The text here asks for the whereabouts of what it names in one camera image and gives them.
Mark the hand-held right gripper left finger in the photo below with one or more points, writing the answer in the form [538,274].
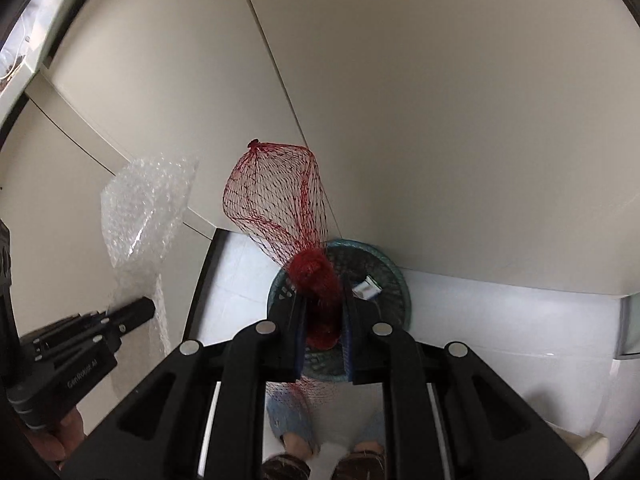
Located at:
[300,345]

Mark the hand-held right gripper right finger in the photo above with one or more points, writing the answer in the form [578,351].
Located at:
[348,355]

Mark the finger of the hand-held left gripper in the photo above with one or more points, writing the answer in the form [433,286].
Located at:
[130,316]

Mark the dark round trash bin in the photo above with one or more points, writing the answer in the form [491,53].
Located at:
[387,280]

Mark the clear bubble wrap sheet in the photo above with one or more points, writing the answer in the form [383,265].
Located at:
[140,200]

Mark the red mesh net bag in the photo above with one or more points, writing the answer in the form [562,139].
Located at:
[270,195]

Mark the person's left hand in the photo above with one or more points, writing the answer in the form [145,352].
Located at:
[62,432]

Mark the white crumpled wrapper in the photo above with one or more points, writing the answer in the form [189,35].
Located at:
[366,287]

